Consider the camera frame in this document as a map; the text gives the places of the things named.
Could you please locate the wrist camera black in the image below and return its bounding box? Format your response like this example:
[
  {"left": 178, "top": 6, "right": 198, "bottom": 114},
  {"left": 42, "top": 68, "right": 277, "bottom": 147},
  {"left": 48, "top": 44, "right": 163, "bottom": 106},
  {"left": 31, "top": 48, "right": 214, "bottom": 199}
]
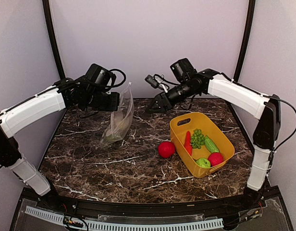
[
  {"left": 145, "top": 58, "right": 197, "bottom": 92},
  {"left": 85, "top": 64, "right": 126, "bottom": 92}
]

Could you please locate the red pomegranate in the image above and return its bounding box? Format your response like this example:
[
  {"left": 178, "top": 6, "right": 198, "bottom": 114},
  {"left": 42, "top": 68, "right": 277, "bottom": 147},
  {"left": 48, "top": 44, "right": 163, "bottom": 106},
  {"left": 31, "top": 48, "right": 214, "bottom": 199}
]
[{"left": 208, "top": 153, "right": 224, "bottom": 167}]

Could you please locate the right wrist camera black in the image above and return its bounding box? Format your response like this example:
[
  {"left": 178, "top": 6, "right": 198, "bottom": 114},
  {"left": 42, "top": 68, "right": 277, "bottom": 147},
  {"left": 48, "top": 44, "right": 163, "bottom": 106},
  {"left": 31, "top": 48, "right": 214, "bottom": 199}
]
[{"left": 145, "top": 58, "right": 197, "bottom": 92}]

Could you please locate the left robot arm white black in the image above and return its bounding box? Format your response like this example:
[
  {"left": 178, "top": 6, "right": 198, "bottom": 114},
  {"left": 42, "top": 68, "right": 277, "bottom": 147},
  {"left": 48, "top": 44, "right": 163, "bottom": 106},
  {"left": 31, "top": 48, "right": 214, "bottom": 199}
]
[{"left": 0, "top": 77, "right": 120, "bottom": 210}]

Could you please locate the grey slotted cable duct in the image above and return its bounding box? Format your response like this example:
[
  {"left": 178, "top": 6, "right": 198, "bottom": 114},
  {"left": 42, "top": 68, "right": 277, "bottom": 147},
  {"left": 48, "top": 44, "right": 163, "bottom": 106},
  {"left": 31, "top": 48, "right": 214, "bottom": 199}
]
[{"left": 25, "top": 206, "right": 224, "bottom": 231}]

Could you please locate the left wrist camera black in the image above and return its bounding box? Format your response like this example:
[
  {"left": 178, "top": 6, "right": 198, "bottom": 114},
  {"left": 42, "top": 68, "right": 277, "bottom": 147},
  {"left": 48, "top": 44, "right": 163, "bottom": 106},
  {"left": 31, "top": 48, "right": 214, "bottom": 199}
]
[{"left": 85, "top": 64, "right": 126, "bottom": 92}]

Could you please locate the right black frame post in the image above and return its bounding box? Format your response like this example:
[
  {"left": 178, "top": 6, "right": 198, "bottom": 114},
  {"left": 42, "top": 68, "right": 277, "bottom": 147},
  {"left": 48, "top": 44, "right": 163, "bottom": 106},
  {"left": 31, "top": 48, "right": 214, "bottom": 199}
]
[{"left": 234, "top": 0, "right": 256, "bottom": 82}]

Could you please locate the red chili pepper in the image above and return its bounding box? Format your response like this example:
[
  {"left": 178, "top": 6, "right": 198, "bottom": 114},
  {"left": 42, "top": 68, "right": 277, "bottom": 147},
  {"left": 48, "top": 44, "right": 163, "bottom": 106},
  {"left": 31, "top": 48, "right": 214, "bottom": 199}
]
[{"left": 184, "top": 131, "right": 193, "bottom": 156}]

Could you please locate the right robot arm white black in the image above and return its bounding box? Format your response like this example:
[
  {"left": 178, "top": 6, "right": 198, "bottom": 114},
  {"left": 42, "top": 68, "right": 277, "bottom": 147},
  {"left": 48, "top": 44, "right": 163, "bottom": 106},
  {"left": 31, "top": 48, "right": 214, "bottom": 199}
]
[{"left": 146, "top": 69, "right": 282, "bottom": 209}]

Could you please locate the yellow plastic basket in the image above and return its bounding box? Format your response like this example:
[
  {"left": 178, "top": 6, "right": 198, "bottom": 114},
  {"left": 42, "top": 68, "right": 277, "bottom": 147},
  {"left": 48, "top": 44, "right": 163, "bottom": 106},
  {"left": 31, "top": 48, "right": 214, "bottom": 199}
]
[{"left": 170, "top": 112, "right": 235, "bottom": 178}]

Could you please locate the black frame post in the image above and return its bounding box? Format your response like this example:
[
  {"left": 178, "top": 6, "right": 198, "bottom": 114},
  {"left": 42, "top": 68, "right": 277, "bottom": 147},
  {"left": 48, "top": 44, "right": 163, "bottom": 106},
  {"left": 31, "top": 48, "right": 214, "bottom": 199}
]
[
  {"left": 234, "top": 0, "right": 256, "bottom": 82},
  {"left": 42, "top": 0, "right": 66, "bottom": 79}
]

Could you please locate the green grape bunch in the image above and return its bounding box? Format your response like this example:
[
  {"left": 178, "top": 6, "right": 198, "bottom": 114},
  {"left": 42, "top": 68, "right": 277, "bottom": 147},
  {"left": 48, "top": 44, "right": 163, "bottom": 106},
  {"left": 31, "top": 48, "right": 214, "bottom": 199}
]
[{"left": 190, "top": 129, "right": 205, "bottom": 149}]

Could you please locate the clear zip top bag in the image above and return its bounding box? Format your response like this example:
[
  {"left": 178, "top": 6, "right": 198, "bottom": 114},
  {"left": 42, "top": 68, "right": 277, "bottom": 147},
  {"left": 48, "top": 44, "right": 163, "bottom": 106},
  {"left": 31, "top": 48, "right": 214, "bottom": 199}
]
[{"left": 100, "top": 82, "right": 135, "bottom": 148}]

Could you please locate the green bitter gourd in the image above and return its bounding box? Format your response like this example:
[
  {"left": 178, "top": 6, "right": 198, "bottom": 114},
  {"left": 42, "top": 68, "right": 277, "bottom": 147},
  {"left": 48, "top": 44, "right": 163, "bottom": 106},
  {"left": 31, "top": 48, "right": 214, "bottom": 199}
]
[{"left": 204, "top": 135, "right": 220, "bottom": 153}]

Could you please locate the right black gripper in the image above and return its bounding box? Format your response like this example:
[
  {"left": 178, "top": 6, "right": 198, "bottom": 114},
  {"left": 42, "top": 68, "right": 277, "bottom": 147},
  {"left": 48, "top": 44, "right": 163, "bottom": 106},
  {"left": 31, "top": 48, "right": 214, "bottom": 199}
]
[{"left": 145, "top": 79, "right": 198, "bottom": 113}]

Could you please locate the left black frame post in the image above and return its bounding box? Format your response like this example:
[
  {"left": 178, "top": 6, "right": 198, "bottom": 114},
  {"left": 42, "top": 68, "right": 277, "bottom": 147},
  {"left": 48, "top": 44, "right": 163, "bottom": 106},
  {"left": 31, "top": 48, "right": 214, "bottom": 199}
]
[{"left": 42, "top": 0, "right": 66, "bottom": 79}]

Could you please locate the yellow bell pepper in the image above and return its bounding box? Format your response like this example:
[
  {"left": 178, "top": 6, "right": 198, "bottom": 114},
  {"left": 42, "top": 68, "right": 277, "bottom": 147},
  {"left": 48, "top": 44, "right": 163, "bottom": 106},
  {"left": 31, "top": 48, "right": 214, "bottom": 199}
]
[{"left": 117, "top": 121, "right": 128, "bottom": 129}]

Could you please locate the red tomato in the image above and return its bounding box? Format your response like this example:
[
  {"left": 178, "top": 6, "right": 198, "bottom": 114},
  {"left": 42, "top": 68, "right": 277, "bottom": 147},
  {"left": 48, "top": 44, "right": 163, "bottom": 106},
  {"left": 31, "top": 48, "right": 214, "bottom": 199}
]
[{"left": 158, "top": 141, "right": 175, "bottom": 158}]

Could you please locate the light green chayote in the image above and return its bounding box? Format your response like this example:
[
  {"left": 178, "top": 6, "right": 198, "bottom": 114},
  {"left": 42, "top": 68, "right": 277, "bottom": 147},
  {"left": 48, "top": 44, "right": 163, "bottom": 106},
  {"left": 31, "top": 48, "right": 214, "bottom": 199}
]
[{"left": 104, "top": 134, "right": 121, "bottom": 143}]

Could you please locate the black front rail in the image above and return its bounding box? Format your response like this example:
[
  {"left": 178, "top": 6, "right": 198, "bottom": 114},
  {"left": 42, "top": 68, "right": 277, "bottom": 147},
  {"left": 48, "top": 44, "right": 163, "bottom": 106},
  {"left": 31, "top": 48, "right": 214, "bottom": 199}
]
[{"left": 37, "top": 196, "right": 266, "bottom": 221}]

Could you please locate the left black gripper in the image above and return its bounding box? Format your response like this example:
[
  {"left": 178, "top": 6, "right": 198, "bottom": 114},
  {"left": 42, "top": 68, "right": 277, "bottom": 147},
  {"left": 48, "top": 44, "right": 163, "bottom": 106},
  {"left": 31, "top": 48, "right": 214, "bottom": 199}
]
[{"left": 85, "top": 89, "right": 120, "bottom": 111}]

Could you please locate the green apple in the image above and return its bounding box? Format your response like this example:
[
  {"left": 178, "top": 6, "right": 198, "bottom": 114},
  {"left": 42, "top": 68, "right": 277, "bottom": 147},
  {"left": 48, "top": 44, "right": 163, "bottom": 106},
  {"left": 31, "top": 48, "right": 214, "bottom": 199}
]
[{"left": 196, "top": 158, "right": 211, "bottom": 168}]

